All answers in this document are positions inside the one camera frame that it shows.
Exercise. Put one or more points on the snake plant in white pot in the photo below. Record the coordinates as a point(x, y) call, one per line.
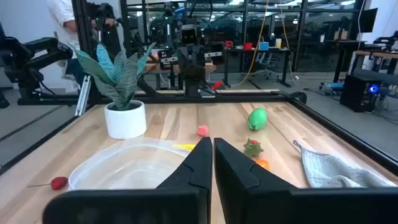
point(126, 124)

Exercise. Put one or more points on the red toy cherry with stem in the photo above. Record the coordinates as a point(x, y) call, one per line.
point(59, 183)

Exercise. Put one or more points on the grey waffle cloth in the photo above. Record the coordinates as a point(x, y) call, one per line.
point(326, 171)

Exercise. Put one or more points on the person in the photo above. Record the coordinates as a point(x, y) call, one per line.
point(60, 12)

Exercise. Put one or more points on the clear plastic tupperware container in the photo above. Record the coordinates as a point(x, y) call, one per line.
point(124, 168)

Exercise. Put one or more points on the wooden desk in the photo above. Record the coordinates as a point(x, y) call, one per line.
point(373, 54)

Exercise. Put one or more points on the blue box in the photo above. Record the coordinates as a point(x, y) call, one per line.
point(263, 46)

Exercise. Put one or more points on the black monitor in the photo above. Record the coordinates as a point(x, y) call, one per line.
point(368, 20)

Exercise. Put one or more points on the yellow and white box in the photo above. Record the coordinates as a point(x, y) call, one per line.
point(278, 43)

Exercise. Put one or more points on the red box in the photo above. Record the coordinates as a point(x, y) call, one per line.
point(247, 46)

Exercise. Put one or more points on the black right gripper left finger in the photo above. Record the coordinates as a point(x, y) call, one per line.
point(192, 186)

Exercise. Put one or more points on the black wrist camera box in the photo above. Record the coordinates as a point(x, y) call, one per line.
point(189, 35)

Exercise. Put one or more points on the dark green toy avocado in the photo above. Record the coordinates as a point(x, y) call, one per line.
point(257, 119)

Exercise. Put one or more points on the wooden workbench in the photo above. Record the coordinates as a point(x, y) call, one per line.
point(149, 67)

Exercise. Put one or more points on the small red item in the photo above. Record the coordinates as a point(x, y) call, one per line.
point(229, 44)

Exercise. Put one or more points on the yellow toy stick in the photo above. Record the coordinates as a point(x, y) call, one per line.
point(185, 147)

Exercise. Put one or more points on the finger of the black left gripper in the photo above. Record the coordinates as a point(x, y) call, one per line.
point(199, 62)
point(185, 62)

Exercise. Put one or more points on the silver aluminium profile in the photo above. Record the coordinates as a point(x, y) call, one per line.
point(83, 96)

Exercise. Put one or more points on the orange toy carrot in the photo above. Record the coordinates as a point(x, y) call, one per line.
point(263, 164)

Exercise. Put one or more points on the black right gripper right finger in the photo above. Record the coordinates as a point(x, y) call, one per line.
point(242, 193)

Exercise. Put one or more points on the red tag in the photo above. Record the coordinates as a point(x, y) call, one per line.
point(217, 84)

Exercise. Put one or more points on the black computer tower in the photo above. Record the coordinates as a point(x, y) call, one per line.
point(357, 93)

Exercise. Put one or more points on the office chair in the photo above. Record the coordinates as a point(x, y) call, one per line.
point(264, 62)

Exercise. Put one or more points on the black background robot arm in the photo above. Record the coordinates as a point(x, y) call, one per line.
point(385, 40)

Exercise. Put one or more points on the red strawberry with green leaves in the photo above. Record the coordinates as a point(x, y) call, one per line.
point(252, 148)

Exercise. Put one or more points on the pink toy fruit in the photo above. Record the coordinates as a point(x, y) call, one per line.
point(202, 130)

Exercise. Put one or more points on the black desk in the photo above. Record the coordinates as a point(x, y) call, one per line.
point(258, 51)

